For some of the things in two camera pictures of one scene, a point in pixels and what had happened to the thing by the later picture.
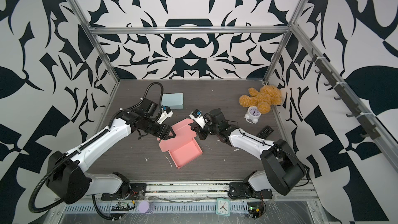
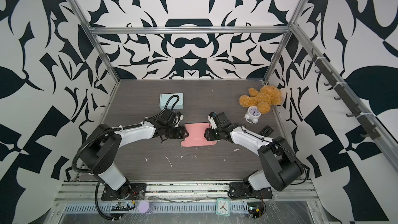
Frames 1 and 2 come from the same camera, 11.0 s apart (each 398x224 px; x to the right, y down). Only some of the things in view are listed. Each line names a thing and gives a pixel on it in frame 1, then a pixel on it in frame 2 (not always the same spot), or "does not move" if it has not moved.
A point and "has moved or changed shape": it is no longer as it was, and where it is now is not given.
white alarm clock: x=253 y=114 does not move
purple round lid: x=146 y=207 does not move
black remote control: x=266 y=133 does not move
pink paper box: x=182 y=147 has moved or changed shape
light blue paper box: x=173 y=100 does not move
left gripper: x=162 y=129 -> x=181 y=133
